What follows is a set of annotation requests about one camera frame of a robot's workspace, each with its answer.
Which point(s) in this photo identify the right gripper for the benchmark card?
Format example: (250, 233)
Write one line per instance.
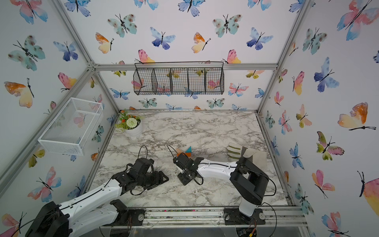
(182, 181)

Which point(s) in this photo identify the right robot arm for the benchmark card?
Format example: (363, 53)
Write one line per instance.
(247, 178)

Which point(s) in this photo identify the black wire wall basket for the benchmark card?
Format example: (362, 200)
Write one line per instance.
(179, 78)

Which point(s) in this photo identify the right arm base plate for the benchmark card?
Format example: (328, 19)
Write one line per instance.
(232, 216)

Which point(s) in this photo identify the potted flower plant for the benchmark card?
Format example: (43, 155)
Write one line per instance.
(131, 124)

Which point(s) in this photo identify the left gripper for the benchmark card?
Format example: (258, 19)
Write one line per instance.
(157, 180)

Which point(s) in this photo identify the aluminium front rail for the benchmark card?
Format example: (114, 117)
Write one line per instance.
(183, 217)

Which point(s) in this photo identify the white mesh wall basket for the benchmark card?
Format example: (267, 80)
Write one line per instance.
(71, 128)

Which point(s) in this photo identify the teal triangle block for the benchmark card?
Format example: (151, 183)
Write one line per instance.
(188, 150)

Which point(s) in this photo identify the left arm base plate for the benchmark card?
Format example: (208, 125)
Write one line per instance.
(131, 218)

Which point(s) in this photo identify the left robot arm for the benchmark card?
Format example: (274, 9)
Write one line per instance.
(99, 207)

